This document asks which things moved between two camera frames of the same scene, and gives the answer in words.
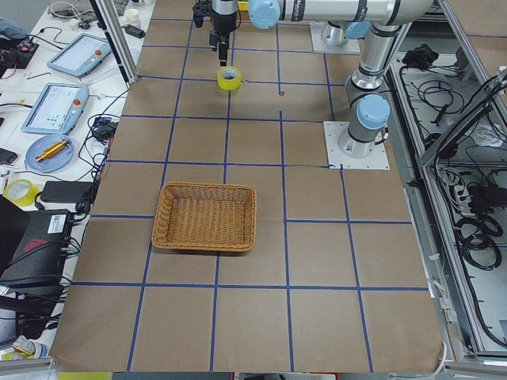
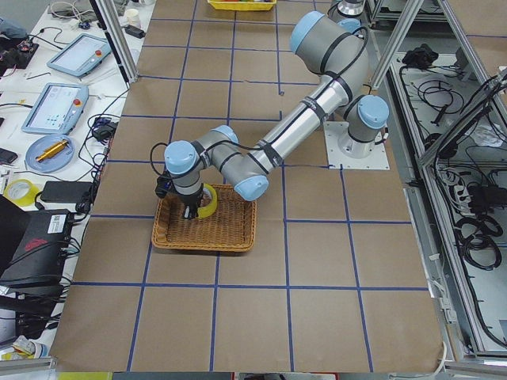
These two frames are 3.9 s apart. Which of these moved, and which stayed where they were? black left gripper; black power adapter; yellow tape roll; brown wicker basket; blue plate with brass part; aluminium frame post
Moved: yellow tape roll; black left gripper
Stayed: black power adapter; blue plate with brass part; aluminium frame post; brown wicker basket
